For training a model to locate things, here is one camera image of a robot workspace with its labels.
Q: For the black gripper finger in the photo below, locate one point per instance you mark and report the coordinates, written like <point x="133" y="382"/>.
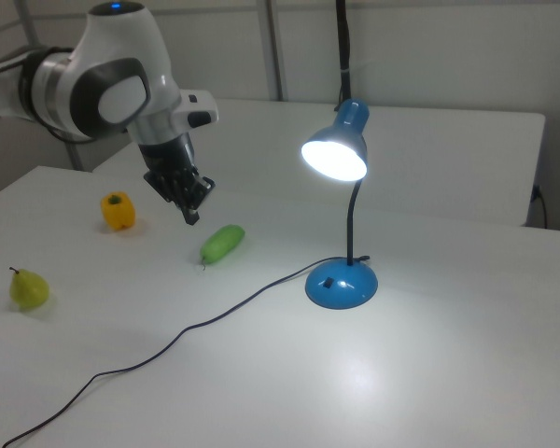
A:
<point x="191" y="217"/>

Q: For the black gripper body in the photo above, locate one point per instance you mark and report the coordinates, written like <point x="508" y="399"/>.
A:
<point x="168" y="163"/>

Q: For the blue desk lamp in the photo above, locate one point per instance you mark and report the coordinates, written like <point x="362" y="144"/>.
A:
<point x="340" y="289"/>

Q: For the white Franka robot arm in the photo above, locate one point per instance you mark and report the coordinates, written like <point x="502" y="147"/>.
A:
<point x="121" y="60"/>

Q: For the green cucumber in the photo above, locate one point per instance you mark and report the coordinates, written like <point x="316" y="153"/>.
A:
<point x="221" y="242"/>

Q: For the yellow bell pepper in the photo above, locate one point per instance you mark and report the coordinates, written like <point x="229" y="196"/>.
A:
<point x="118" y="214"/>

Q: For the green pear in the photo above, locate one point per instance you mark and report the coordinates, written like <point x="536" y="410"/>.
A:
<point x="28" y="291"/>

